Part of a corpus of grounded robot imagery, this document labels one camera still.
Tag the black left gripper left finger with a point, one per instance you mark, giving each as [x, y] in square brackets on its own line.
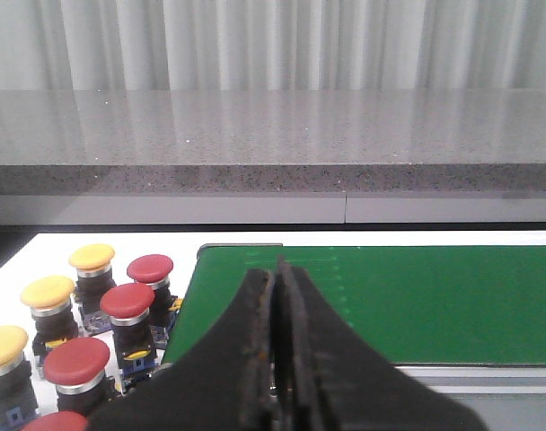
[221, 383]

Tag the green conveyor belt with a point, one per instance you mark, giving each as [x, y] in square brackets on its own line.
[462, 319]

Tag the white pleated curtain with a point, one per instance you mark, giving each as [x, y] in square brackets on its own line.
[230, 45]

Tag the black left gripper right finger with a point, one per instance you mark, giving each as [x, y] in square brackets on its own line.
[328, 378]

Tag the yellow mushroom push button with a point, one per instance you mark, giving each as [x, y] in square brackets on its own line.
[94, 279]
[18, 402]
[50, 303]

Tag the grey stone counter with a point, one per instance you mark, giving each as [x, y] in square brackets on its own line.
[273, 157]

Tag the red mushroom push button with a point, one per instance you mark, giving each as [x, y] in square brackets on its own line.
[127, 307]
[77, 369]
[58, 421]
[154, 270]

